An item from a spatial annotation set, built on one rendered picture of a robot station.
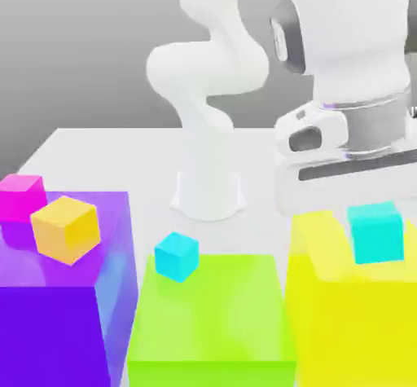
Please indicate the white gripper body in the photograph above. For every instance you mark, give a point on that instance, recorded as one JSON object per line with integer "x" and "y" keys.
{"x": 325, "y": 185}

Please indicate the small cyan cube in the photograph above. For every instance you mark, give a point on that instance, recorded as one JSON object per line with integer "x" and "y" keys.
{"x": 176, "y": 258}
{"x": 378, "y": 233}

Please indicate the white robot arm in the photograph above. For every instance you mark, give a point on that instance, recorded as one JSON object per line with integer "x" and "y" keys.
{"x": 208, "y": 67}

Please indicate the small orange cube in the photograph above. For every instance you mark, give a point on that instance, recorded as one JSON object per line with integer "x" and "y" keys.
{"x": 65, "y": 230}

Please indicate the small magenta cube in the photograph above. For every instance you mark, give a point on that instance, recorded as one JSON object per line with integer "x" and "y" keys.
{"x": 19, "y": 198}

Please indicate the large yellow box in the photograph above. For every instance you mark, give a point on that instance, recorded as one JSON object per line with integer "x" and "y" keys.
{"x": 352, "y": 328}

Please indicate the large green box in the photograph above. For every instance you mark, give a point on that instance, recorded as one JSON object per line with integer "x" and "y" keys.
{"x": 211, "y": 312}

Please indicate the large purple box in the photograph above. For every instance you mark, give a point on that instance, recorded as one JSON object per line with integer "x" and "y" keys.
{"x": 49, "y": 328}

